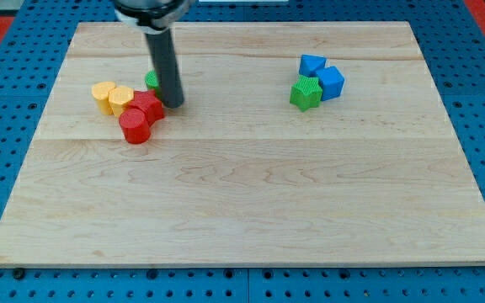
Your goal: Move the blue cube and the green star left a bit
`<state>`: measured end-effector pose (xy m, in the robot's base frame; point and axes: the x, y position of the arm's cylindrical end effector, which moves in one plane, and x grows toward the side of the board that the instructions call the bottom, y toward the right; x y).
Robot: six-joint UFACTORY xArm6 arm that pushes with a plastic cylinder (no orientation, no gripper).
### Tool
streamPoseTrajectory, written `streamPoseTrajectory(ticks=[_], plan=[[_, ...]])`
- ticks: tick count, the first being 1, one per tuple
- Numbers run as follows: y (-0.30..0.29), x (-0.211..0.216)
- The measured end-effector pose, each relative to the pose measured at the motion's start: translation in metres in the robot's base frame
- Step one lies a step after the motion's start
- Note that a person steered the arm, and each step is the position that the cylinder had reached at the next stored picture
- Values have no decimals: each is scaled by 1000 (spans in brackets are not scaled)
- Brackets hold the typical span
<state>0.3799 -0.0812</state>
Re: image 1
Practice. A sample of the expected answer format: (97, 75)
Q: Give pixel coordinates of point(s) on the green cylinder block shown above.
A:
(152, 83)

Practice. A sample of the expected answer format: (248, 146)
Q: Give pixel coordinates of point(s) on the wooden board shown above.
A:
(238, 177)

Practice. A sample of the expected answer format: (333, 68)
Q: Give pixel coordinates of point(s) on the red star block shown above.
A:
(149, 104)

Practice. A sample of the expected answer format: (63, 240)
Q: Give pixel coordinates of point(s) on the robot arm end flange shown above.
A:
(152, 17)

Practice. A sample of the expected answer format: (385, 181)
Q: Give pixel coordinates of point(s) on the red cylinder block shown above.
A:
(135, 127)

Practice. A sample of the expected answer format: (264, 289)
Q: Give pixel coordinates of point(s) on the yellow hexagon block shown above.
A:
(119, 99)

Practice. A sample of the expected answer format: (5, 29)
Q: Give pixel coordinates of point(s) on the yellow cylinder block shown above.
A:
(100, 92)

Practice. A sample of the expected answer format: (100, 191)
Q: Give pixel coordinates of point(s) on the blue cube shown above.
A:
(331, 80)

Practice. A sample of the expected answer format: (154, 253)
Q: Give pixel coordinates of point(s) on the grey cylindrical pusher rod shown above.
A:
(166, 67)

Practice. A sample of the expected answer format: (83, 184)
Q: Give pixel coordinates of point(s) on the green star block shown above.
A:
(306, 93)

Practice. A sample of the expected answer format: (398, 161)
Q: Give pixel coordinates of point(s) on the blue triangular block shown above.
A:
(310, 64)

